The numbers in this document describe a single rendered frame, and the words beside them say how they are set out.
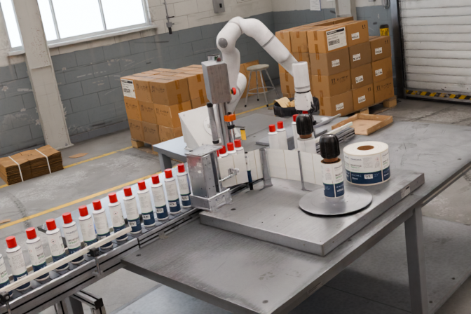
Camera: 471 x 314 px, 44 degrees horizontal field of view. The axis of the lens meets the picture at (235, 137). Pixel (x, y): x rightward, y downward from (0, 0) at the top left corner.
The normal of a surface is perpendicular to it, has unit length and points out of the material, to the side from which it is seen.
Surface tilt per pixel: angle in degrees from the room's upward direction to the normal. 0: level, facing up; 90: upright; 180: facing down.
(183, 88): 90
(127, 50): 90
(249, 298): 0
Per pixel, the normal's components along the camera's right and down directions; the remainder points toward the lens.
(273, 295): -0.15, -0.95
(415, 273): -0.69, 0.29
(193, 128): 0.26, -0.61
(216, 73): 0.19, 0.23
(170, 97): 0.55, 0.11
